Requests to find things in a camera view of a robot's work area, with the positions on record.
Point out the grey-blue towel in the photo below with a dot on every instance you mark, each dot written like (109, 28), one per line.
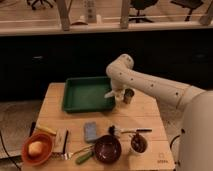
(110, 94)

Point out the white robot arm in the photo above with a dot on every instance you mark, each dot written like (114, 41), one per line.
(196, 139)

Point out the green plastic tray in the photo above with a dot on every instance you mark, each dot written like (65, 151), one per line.
(86, 94)

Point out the dark metal cup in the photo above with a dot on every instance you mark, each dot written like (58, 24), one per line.
(128, 95)

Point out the blue sponge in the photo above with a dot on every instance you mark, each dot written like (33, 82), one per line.
(90, 132)

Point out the black and white brush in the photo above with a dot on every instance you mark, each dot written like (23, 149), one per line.
(117, 131)

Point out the wooden table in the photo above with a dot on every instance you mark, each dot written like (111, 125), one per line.
(142, 112)

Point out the dark maroon bowl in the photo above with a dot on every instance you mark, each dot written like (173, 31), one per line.
(107, 149)

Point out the white cup with dark contents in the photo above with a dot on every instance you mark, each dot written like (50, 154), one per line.
(138, 144)

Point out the wooden block brush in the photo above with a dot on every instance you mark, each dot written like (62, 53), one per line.
(60, 140)

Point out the silver fork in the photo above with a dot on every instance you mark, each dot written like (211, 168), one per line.
(69, 155)

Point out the yellow banana piece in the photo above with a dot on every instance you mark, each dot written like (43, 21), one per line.
(46, 129)

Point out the black office chair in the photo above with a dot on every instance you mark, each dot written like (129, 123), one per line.
(140, 5)

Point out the orange bowl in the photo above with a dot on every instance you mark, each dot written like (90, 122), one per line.
(46, 153)

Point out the yellow potato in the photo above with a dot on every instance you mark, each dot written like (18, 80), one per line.
(35, 148)

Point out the green handled tool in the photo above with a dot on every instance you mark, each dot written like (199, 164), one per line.
(84, 158)

